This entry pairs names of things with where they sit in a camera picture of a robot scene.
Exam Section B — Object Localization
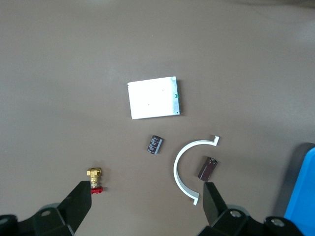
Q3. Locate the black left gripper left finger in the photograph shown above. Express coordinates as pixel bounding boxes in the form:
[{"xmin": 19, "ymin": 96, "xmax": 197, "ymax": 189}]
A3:
[{"xmin": 0, "ymin": 180, "xmax": 93, "ymax": 236}]

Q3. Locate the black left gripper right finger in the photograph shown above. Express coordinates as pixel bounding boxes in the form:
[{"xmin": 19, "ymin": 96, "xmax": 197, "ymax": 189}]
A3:
[{"xmin": 197, "ymin": 182, "xmax": 305, "ymax": 236}]

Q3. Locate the brown rectangular component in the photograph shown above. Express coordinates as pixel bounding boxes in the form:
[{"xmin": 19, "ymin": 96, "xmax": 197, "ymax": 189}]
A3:
[{"xmin": 197, "ymin": 156, "xmax": 219, "ymax": 182}]

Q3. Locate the black cylindrical capacitor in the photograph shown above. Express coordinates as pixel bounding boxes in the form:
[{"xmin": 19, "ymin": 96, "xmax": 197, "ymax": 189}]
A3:
[{"xmin": 147, "ymin": 134, "xmax": 165, "ymax": 155}]

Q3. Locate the white curved plastic clamp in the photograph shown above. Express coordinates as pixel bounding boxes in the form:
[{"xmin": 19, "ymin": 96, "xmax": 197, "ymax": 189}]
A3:
[{"xmin": 173, "ymin": 135, "xmax": 221, "ymax": 206}]

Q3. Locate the blue plastic tray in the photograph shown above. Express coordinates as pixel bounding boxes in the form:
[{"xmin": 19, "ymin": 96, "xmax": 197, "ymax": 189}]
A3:
[{"xmin": 283, "ymin": 147, "xmax": 315, "ymax": 236}]

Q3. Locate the silver metal plate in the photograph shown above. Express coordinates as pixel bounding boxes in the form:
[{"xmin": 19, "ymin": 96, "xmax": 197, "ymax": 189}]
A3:
[{"xmin": 127, "ymin": 76, "xmax": 184, "ymax": 120}]

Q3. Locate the brown table mat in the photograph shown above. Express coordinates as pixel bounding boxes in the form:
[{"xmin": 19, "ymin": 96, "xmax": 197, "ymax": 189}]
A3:
[{"xmin": 0, "ymin": 0, "xmax": 315, "ymax": 236}]

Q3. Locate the brass valve red handle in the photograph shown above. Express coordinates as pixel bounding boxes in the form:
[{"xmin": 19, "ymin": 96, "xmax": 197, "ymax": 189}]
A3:
[{"xmin": 86, "ymin": 167, "xmax": 105, "ymax": 195}]

